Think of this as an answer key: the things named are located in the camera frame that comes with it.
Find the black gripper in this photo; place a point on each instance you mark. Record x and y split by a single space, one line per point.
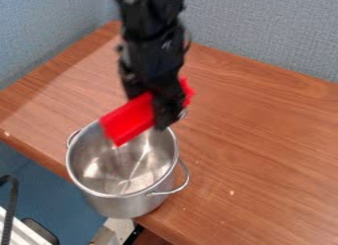
148 67

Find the metal pot with handles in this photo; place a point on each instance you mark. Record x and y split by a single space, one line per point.
125 180

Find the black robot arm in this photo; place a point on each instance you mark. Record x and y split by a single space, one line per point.
147 18

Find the white ribbed appliance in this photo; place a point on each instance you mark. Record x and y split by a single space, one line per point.
23 235

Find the white bracket under table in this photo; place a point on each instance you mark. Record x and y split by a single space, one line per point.
113 232

